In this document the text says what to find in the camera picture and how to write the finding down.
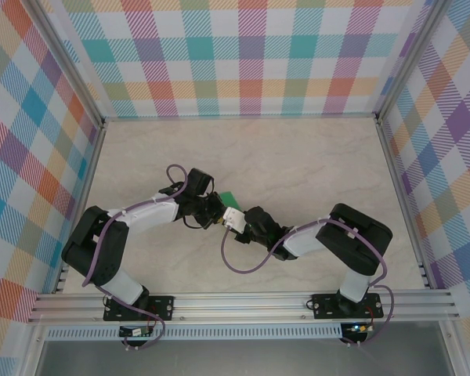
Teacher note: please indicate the aluminium side rail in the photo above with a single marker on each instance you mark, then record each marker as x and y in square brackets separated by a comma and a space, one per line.
[403, 203]
[80, 207]

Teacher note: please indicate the circuit board with green light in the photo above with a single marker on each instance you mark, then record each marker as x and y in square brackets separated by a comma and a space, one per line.
[358, 328]

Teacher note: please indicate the long aluminium mounting rail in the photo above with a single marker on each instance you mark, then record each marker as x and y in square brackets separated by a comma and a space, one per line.
[239, 307]

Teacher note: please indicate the thin aluminium cross rail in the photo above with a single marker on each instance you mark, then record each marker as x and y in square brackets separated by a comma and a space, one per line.
[239, 116]

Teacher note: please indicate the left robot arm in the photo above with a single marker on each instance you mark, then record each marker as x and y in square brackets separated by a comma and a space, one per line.
[152, 215]

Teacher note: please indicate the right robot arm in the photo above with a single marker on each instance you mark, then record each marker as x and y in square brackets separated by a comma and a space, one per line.
[301, 243]

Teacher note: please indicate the small circuit board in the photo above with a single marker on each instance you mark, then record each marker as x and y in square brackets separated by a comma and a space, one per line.
[135, 332]

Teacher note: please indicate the aluminium frame post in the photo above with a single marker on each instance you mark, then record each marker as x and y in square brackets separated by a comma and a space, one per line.
[75, 66]
[408, 58]

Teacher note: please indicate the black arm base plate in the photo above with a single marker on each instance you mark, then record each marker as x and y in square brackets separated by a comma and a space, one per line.
[323, 307]
[162, 307]

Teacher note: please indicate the green paper sheet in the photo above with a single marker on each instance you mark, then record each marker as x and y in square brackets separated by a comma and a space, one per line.
[230, 197]

